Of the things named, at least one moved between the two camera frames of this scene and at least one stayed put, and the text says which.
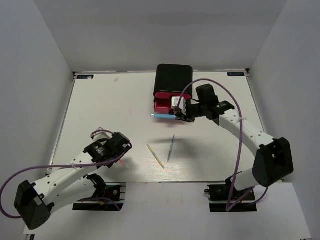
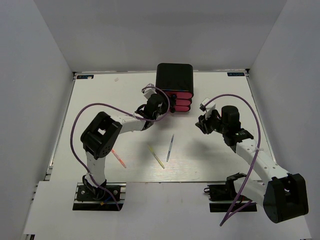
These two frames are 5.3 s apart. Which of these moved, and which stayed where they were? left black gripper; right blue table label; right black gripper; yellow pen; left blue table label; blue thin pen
Moved: right black gripper; left black gripper
Stayed: yellow pen; right blue table label; left blue table label; blue thin pen
